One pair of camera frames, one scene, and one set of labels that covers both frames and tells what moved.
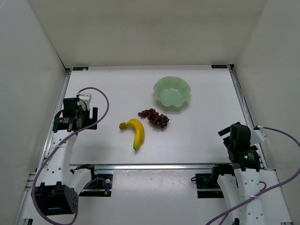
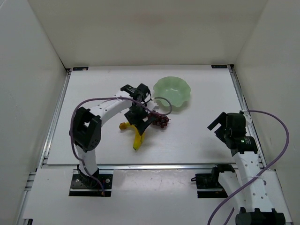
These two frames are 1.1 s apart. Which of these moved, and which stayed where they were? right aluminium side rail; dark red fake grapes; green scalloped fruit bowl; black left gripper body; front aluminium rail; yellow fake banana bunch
Moved: black left gripper body
Stayed: right aluminium side rail; dark red fake grapes; front aluminium rail; yellow fake banana bunch; green scalloped fruit bowl
